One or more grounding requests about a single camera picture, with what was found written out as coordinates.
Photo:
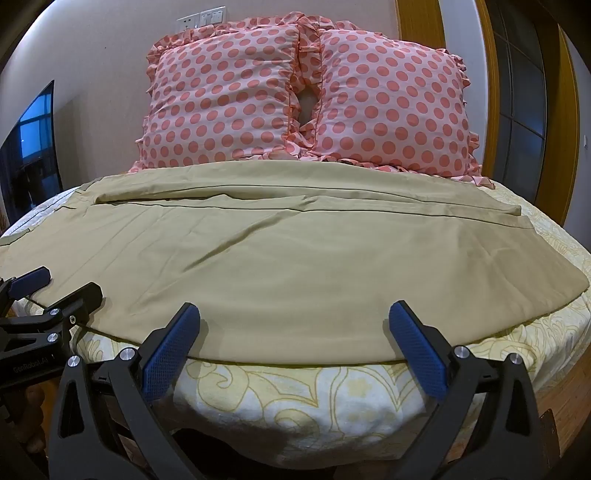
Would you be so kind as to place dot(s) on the wooden door frame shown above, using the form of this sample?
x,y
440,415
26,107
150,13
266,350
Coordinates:
x,y
490,115

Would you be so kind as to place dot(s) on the pink polka dot pillow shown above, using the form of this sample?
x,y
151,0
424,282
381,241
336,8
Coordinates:
x,y
221,97
392,101

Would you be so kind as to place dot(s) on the white wall socket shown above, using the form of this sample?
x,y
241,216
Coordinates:
x,y
188,23

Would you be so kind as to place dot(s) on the flat screen television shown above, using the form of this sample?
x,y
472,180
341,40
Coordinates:
x,y
32,157

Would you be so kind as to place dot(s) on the glass panel door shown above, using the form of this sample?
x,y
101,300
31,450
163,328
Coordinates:
x,y
526,115

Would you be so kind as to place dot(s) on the bed with floral sheet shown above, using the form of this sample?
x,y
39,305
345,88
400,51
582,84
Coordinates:
x,y
323,397

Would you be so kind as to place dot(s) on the person's left hand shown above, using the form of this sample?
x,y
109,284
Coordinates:
x,y
28,415

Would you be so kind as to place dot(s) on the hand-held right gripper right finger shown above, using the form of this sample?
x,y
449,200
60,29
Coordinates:
x,y
422,355

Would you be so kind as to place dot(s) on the olive green blanket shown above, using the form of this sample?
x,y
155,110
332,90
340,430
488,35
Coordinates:
x,y
295,277

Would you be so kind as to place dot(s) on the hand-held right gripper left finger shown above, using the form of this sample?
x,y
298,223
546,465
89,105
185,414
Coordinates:
x,y
168,355

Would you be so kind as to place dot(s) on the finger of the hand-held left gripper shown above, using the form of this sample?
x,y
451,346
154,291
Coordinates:
x,y
78,302
31,279

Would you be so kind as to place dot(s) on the white wall switch panel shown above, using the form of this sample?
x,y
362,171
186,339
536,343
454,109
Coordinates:
x,y
212,15

